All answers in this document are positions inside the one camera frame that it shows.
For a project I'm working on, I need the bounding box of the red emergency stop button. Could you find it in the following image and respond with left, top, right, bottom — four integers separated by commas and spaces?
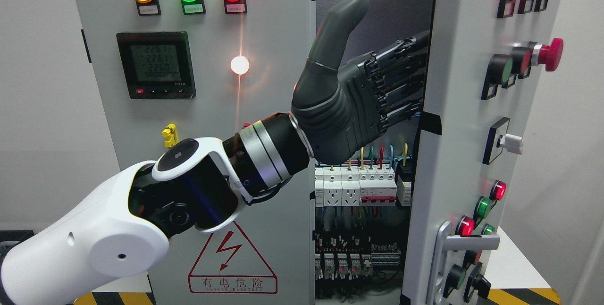
527, 37, 564, 71

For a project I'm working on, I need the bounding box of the black relay terminal row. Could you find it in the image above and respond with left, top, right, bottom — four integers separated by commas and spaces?
311, 230, 403, 280

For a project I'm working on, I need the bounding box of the white knob switch right door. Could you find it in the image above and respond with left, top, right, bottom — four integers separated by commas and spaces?
482, 117, 523, 165

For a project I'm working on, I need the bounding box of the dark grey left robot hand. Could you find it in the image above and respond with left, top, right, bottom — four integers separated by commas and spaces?
292, 0, 429, 165

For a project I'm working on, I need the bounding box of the yellow terminal connector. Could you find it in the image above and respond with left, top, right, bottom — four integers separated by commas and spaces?
160, 123, 179, 148

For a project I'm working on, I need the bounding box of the silver door handle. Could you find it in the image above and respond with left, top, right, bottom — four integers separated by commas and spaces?
426, 220, 500, 305

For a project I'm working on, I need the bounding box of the red triangle warning sticker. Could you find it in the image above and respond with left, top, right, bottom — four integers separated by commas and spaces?
188, 222, 278, 294

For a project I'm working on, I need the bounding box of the black white surge protector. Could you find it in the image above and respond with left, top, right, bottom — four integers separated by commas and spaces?
395, 164, 413, 209

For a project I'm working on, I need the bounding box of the white socket breaker row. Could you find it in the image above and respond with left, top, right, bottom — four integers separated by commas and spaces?
314, 165, 397, 207

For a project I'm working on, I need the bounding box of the grey cabinet door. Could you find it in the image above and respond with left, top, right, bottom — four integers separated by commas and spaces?
76, 0, 315, 305
399, 0, 560, 305

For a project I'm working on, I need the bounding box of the black digital power meter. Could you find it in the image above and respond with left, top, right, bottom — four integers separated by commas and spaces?
116, 30, 196, 99

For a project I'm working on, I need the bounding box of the white glowing indicator lamp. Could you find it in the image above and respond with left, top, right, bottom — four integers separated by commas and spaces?
230, 55, 250, 75

